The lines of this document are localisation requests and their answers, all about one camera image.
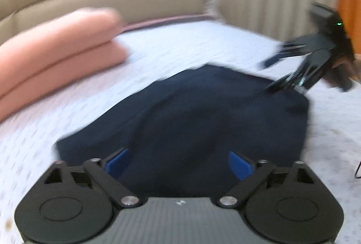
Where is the bed with floral quilt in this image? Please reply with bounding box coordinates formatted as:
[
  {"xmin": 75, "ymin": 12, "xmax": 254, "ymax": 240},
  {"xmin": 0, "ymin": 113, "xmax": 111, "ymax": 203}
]
[{"xmin": 0, "ymin": 14, "xmax": 361, "ymax": 244}]

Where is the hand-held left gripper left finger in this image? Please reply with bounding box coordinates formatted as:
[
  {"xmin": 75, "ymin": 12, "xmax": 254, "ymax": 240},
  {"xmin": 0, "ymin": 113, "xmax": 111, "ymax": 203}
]
[{"xmin": 42, "ymin": 147, "xmax": 139, "ymax": 208}]

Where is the person's right hand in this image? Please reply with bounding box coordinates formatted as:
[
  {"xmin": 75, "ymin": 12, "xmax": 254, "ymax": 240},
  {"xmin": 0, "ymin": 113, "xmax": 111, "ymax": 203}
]
[{"xmin": 332, "ymin": 53, "xmax": 361, "ymax": 69}]

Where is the navy hoodie with white stripes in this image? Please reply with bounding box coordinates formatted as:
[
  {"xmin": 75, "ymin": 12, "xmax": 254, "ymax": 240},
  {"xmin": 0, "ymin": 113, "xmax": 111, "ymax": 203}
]
[{"xmin": 55, "ymin": 63, "xmax": 310, "ymax": 199}]

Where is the pink folded blanket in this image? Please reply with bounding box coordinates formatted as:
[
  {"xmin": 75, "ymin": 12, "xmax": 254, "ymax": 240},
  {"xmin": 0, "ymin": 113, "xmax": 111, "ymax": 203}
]
[
  {"xmin": 0, "ymin": 7, "xmax": 126, "ymax": 78},
  {"xmin": 0, "ymin": 41, "xmax": 131, "ymax": 124}
]

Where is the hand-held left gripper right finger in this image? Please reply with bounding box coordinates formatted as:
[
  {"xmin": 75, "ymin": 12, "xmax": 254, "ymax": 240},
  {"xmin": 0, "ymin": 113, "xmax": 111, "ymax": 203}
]
[{"xmin": 218, "ymin": 151, "xmax": 316, "ymax": 208}]

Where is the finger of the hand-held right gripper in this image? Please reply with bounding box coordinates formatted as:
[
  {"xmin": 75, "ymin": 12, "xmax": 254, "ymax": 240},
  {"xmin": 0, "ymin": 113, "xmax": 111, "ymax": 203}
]
[
  {"xmin": 265, "ymin": 52, "xmax": 330, "ymax": 96},
  {"xmin": 259, "ymin": 35, "xmax": 329, "ymax": 70}
]

